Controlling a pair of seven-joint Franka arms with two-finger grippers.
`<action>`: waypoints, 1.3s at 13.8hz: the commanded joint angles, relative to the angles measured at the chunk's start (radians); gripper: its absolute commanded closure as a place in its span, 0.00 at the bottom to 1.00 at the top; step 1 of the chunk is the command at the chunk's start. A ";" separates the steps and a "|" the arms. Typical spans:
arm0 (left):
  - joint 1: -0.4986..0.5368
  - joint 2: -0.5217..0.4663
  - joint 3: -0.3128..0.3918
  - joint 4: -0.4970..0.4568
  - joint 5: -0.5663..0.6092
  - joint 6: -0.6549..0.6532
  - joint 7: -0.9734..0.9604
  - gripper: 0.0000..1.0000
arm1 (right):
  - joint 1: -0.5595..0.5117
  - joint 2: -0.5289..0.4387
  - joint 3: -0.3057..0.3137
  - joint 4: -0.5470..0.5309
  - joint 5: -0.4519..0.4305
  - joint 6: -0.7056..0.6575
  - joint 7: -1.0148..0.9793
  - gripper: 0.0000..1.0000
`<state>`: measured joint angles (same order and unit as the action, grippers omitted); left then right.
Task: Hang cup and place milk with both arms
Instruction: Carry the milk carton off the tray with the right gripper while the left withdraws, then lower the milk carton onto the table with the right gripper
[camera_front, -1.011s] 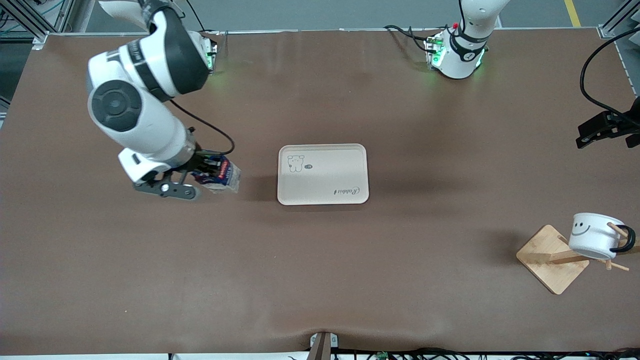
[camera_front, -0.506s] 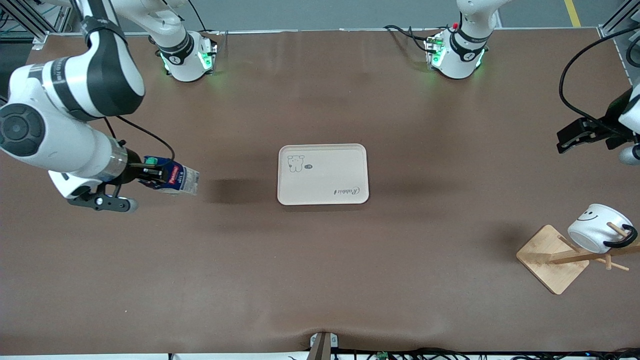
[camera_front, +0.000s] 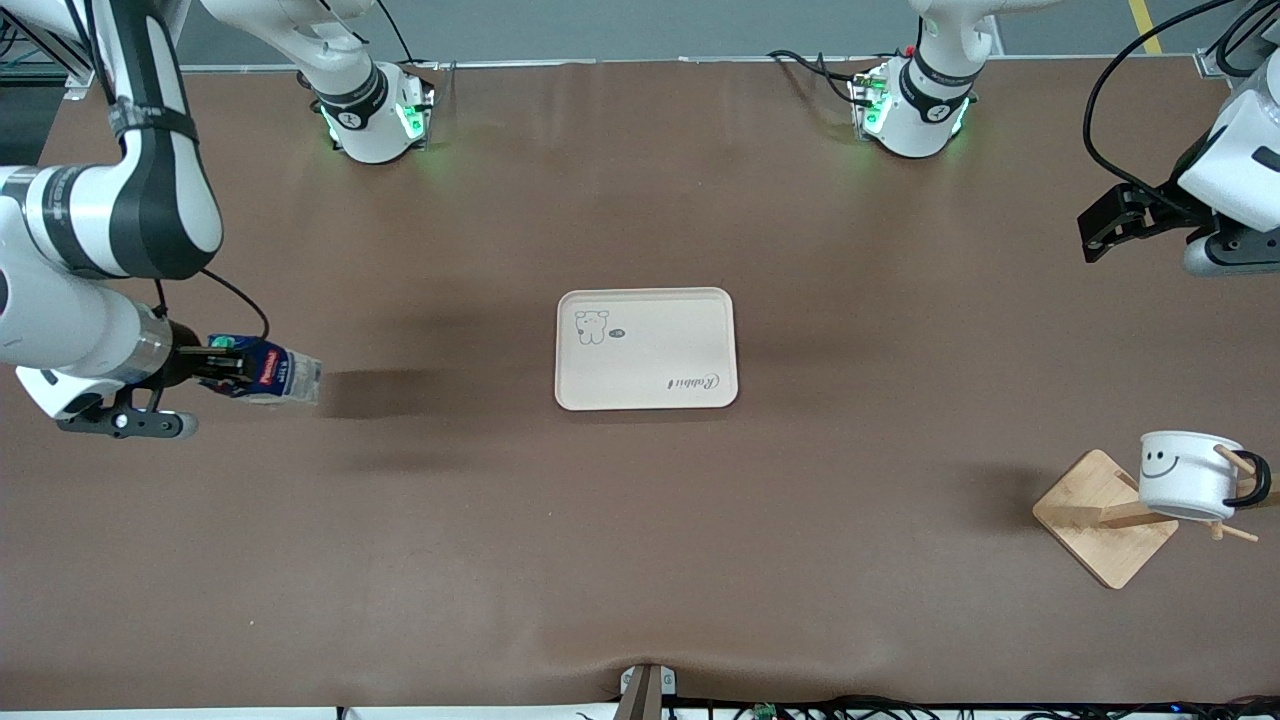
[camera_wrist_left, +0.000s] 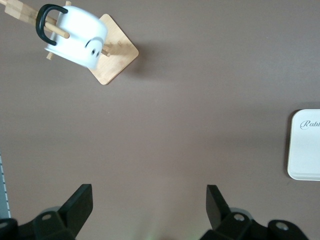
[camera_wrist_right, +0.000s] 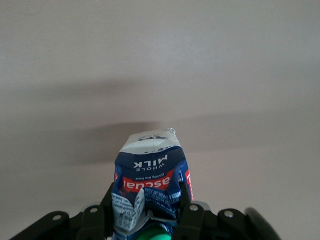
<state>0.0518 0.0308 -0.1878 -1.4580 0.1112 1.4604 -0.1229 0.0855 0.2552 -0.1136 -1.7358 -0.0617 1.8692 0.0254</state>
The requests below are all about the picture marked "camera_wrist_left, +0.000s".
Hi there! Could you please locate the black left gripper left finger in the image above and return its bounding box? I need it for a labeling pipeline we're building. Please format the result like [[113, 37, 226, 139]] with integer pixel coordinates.
[[0, 184, 94, 240]]

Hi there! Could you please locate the wooden mug tree stand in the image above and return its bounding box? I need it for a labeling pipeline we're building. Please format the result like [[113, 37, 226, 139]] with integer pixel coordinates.
[[0, 0, 139, 86]]

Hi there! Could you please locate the cream plastic tray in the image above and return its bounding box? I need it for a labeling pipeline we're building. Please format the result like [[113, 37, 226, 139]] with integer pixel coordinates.
[[286, 108, 320, 182]]

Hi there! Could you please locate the grey metal table rail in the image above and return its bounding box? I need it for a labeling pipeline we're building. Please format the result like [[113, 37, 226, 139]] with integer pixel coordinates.
[[0, 147, 12, 218]]

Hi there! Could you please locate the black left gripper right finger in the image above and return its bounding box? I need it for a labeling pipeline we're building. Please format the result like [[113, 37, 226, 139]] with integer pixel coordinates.
[[201, 184, 310, 240]]

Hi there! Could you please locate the white mug with black handle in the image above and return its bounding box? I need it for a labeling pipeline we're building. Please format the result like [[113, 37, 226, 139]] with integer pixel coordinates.
[[35, 4, 109, 69]]

